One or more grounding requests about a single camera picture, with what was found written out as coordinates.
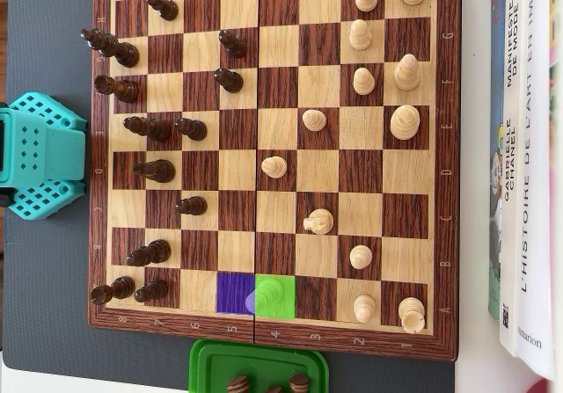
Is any light wooden bishop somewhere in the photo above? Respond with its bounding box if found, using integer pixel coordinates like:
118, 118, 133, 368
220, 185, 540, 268
245, 277, 285, 316
393, 54, 420, 91

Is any wooden chess board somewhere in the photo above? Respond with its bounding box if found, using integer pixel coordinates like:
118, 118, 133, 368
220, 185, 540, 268
86, 0, 463, 363

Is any light wooden knight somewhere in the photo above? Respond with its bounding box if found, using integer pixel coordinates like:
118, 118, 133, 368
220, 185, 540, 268
303, 208, 335, 236

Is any light wooden king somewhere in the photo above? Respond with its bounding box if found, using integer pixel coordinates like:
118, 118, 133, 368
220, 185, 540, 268
390, 104, 421, 141

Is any dark wooden queen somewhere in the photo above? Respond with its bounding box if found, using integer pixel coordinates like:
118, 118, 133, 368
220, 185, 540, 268
123, 116, 172, 143

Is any dark wooden bishop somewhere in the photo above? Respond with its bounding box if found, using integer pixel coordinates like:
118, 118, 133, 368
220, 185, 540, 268
225, 375, 251, 393
126, 239, 172, 267

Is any dark wooden rook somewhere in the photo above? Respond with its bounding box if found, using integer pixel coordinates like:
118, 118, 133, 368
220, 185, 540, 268
93, 74, 140, 104
90, 276, 136, 305

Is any green plastic tray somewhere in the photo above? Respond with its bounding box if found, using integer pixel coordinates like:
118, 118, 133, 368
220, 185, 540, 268
187, 338, 330, 393

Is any dark wooden king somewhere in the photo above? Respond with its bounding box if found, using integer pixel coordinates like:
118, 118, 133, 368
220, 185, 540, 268
80, 27, 141, 69

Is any illustrated blue-edged book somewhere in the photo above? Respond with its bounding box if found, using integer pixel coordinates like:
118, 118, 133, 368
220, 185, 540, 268
486, 0, 507, 322

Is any white Gabrielle Chanel book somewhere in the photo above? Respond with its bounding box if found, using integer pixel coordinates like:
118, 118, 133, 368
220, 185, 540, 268
499, 0, 529, 358

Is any dark grey table mat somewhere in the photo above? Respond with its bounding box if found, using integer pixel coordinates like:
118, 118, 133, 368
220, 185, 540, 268
2, 0, 457, 393

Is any pink red object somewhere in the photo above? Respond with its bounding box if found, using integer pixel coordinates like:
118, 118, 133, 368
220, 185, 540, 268
523, 377, 562, 393

